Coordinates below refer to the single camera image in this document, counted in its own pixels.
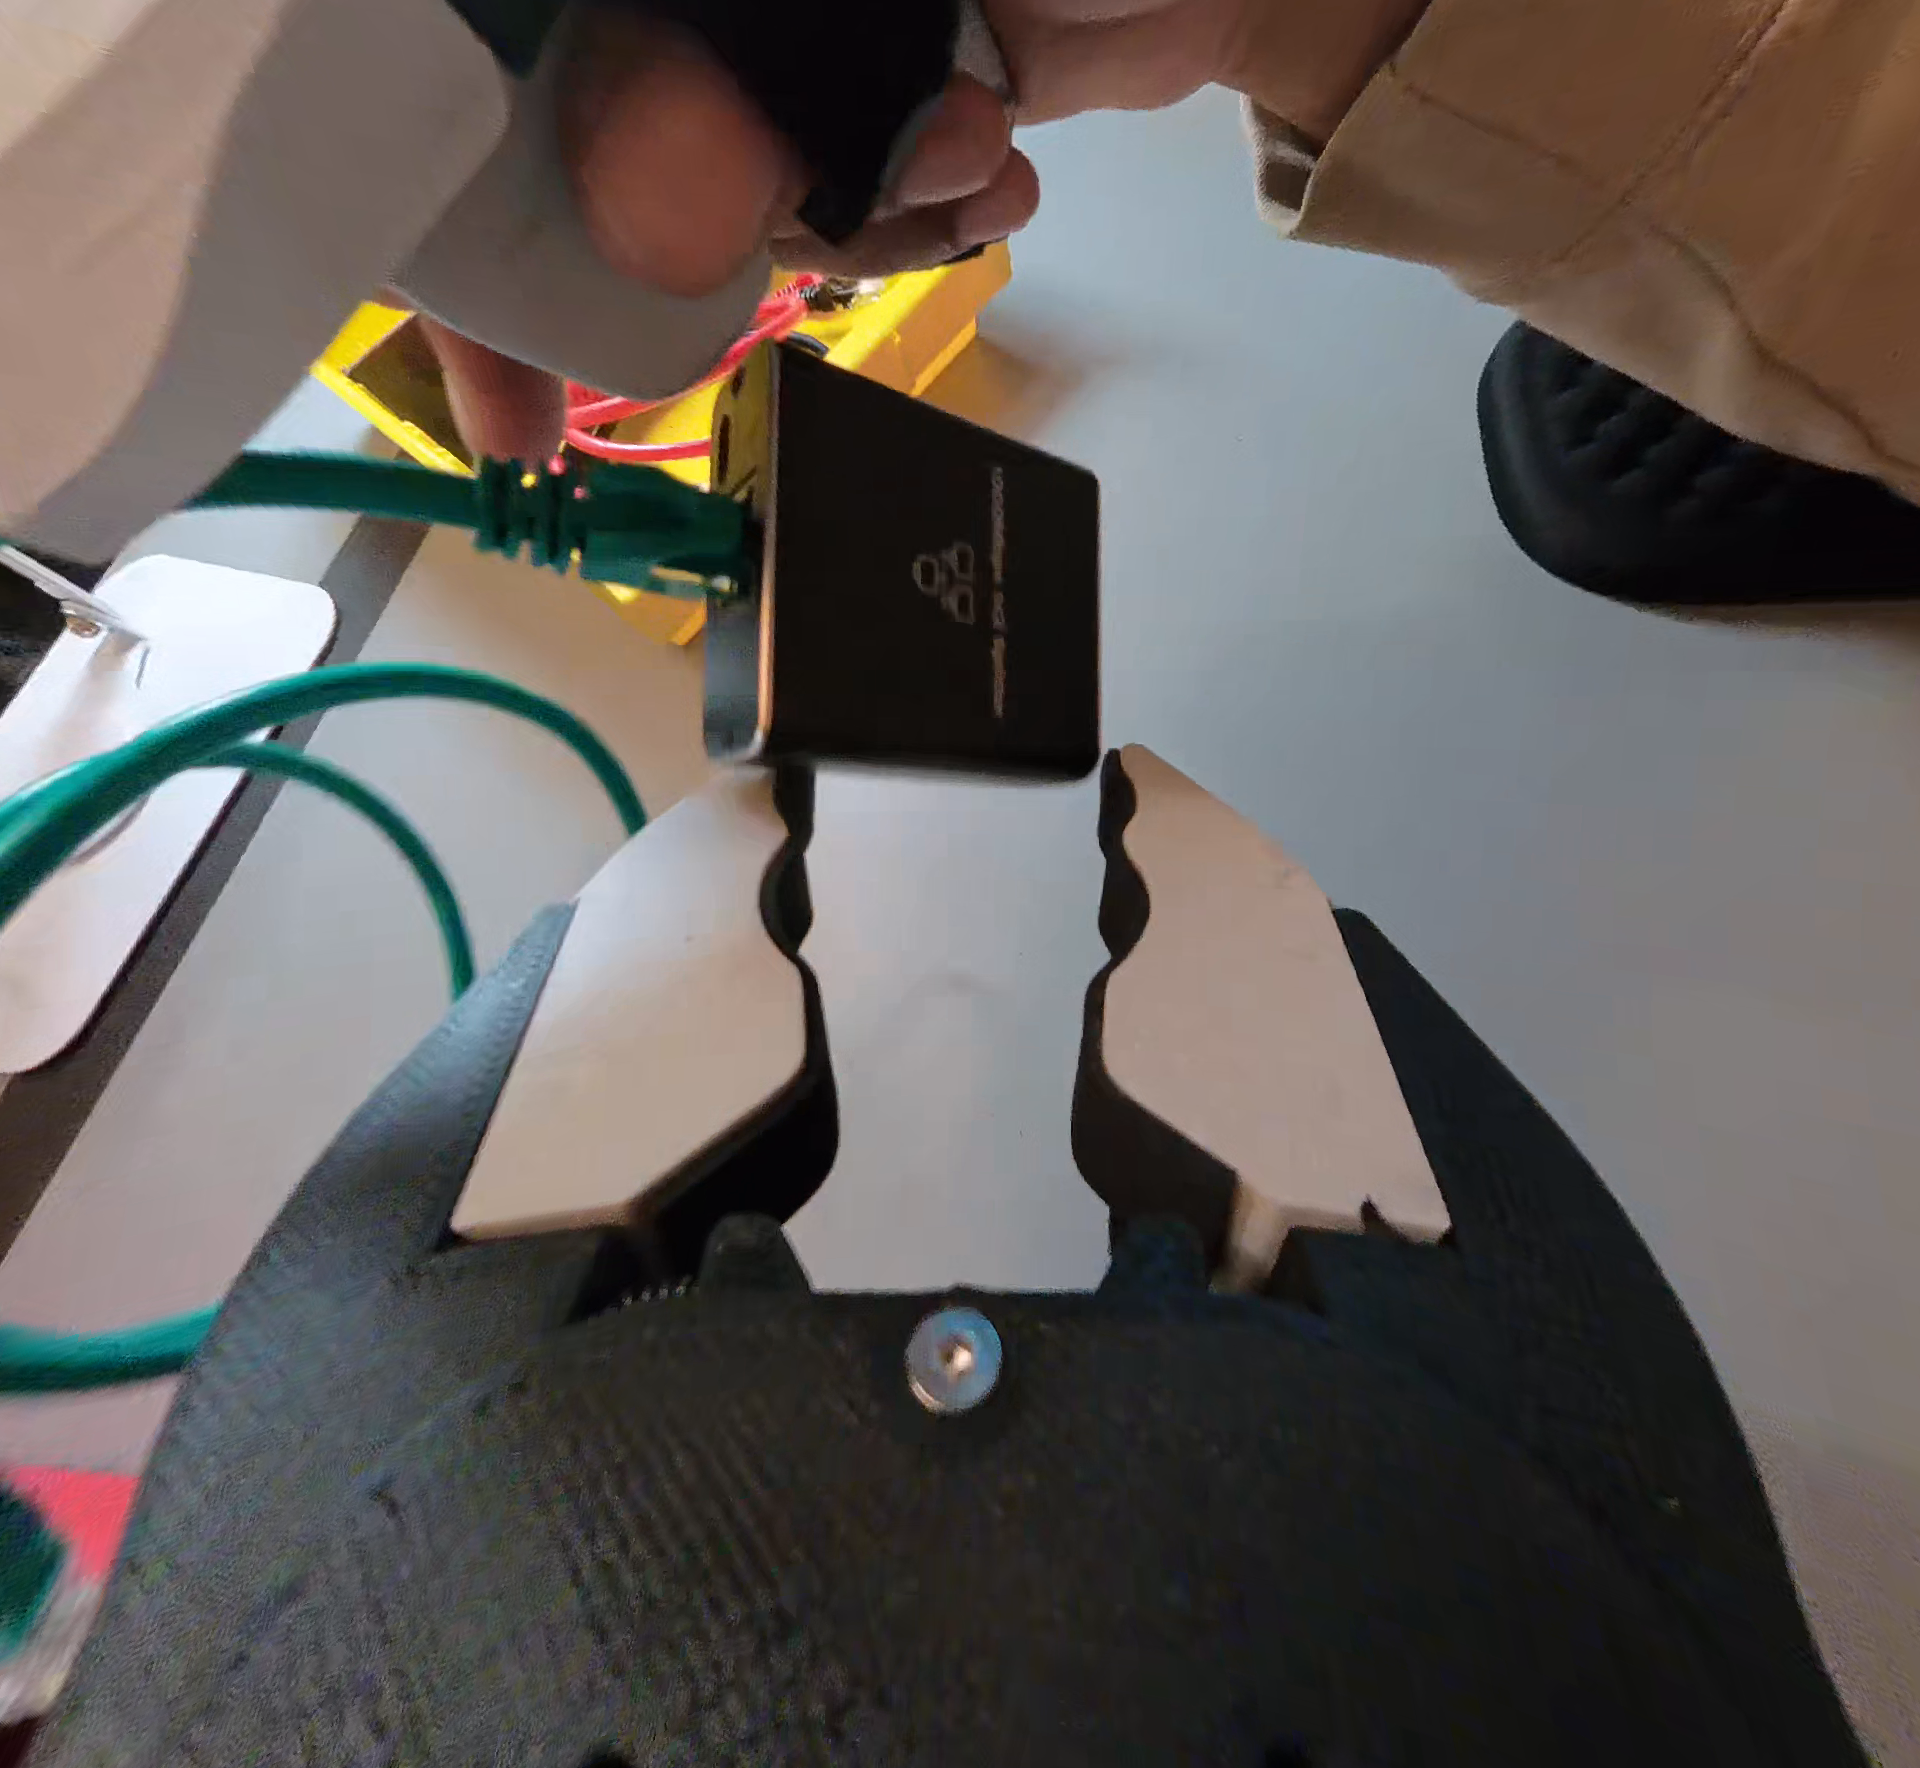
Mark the green ethernet cable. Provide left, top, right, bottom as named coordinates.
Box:
left=0, top=448, right=754, bottom=1657

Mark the yellow plastic bin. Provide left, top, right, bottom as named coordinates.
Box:
left=310, top=241, right=1017, bottom=648

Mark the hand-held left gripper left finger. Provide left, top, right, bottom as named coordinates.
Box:
left=447, top=764, right=838, bottom=1245

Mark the red plastic bin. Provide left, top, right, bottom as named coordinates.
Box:
left=0, top=1462, right=145, bottom=1627

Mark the red ethernet cable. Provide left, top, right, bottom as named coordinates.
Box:
left=560, top=273, right=830, bottom=469

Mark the person's right forearm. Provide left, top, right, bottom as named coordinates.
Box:
left=1241, top=0, right=1920, bottom=504

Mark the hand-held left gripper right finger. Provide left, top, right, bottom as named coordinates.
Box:
left=1070, top=743, right=1455, bottom=1280

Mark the white tablet stand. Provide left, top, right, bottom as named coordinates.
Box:
left=0, top=552, right=343, bottom=1075

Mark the black ethernet splitter box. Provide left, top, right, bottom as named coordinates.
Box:
left=702, top=343, right=1106, bottom=785

